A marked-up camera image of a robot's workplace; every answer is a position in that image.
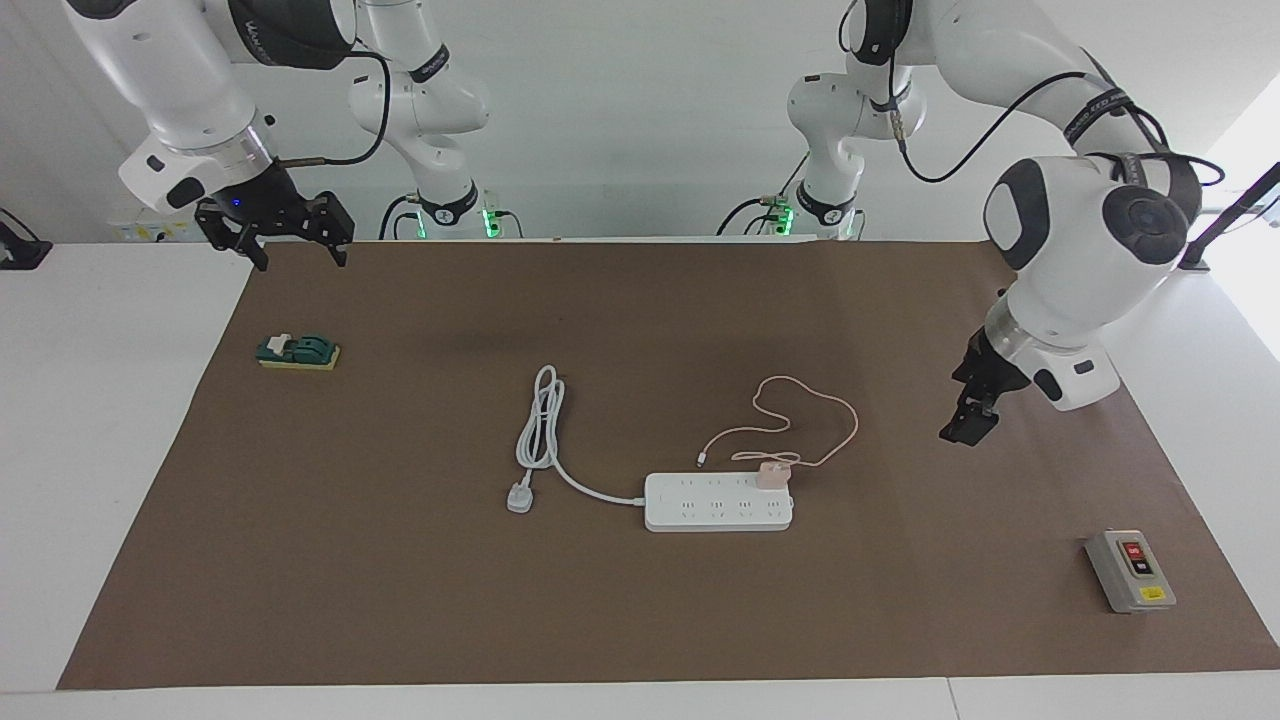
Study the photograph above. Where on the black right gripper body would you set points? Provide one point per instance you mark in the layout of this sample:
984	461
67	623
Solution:
262	205

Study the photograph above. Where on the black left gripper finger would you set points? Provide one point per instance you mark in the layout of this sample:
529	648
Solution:
970	425

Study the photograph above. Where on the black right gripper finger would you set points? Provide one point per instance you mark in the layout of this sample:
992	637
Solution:
232	232
332	222

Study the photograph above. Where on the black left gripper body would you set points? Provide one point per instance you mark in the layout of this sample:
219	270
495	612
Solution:
990	372

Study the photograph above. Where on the pink charger block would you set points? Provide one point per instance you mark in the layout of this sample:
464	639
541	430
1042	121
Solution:
772	476

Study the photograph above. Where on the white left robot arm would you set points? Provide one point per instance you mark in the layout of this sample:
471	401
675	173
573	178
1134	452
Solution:
1080	230

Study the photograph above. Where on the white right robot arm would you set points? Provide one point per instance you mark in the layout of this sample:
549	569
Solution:
170	90

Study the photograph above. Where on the white power strip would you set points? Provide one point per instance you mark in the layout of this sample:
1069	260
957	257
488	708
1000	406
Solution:
710	505

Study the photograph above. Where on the brown table mat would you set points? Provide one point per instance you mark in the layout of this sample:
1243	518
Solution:
640	620

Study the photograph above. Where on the white wall socket box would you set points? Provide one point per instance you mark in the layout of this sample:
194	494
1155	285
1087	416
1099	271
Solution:
145	232

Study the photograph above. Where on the green knife switch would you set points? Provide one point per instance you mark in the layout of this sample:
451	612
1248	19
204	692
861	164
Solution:
300	352

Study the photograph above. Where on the black clamp bracket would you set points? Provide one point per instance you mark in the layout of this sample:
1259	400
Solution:
20	250

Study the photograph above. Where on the grey on-off switch box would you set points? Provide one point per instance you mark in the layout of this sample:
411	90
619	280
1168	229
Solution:
1128	575

